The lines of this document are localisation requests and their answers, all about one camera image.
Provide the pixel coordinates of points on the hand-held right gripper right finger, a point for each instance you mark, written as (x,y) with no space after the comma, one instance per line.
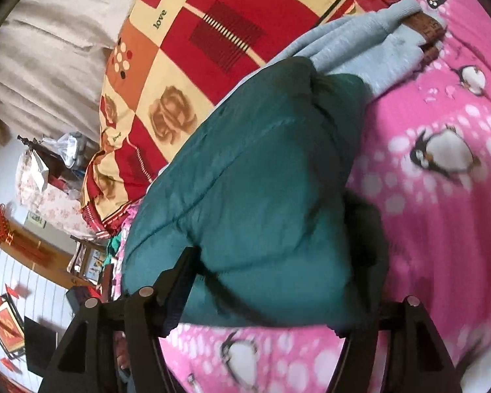
(368,245)

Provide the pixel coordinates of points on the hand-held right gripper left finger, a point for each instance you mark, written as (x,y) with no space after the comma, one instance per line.
(180,286)

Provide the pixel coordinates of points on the green quilted puffer jacket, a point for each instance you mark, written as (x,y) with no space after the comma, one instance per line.
(249,192)

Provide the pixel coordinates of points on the pink penguin print blanket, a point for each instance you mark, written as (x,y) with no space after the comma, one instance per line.
(433,213)

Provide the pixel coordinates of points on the white floral cloth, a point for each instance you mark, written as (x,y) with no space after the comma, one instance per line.
(53,200)

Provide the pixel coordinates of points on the clear plastic bag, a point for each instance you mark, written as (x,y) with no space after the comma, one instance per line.
(71,147)

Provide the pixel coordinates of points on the red framed picture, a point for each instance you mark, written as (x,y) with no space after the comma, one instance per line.
(4,327)

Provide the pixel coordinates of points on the light blue garment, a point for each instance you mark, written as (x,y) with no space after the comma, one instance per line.
(352,49)

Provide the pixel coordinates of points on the beige patterned curtain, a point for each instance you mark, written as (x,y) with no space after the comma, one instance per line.
(45,69)

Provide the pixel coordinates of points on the red orange rose print quilt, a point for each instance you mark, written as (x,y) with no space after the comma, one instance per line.
(229,8)

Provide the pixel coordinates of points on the wooden picture frame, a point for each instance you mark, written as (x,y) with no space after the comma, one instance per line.
(88,264)

